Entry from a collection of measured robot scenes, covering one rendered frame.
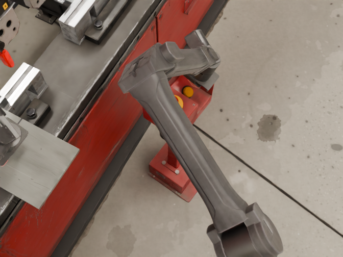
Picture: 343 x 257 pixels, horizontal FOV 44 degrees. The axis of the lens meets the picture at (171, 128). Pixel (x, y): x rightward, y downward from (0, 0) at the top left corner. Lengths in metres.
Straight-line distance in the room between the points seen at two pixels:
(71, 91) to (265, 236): 0.82
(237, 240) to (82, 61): 0.85
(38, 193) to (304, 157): 1.50
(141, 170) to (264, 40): 1.05
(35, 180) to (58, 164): 0.07
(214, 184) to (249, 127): 1.54
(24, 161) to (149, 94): 0.50
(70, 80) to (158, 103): 0.67
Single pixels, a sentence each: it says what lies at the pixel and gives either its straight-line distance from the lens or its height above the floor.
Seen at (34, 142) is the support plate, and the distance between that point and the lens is 1.18.
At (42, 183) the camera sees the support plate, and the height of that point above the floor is 1.00.
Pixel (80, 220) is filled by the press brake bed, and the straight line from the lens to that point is 2.08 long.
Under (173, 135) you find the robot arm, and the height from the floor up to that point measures 1.35.
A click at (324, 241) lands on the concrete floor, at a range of 2.19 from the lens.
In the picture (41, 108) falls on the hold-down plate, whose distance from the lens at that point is 1.33.
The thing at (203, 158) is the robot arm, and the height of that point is 1.33.
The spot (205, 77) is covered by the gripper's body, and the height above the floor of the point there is 0.92.
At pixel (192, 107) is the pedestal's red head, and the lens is 1.42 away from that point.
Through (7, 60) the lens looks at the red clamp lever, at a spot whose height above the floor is 1.19.
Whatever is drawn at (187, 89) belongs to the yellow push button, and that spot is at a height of 0.73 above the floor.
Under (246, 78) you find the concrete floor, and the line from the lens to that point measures 2.43.
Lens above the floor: 2.04
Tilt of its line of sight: 65 degrees down
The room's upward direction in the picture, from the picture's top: 1 degrees clockwise
